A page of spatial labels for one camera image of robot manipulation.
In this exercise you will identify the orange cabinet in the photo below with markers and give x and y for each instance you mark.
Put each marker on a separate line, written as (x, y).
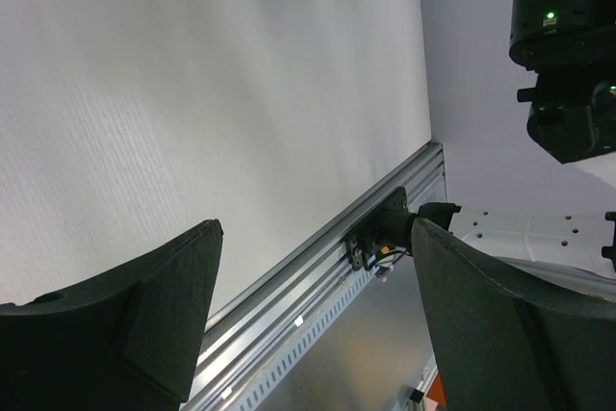
(434, 398)

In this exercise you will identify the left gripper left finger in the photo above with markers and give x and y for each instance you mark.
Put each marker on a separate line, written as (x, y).
(125, 339)

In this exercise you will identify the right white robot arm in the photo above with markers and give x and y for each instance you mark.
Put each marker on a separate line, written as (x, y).
(522, 99)

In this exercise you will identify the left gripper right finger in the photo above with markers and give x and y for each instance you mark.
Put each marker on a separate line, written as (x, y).
(504, 339)

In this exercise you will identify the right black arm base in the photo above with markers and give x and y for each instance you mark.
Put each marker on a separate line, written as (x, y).
(387, 224)

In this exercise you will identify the aluminium mounting rail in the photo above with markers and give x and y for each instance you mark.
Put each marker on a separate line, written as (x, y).
(254, 341)

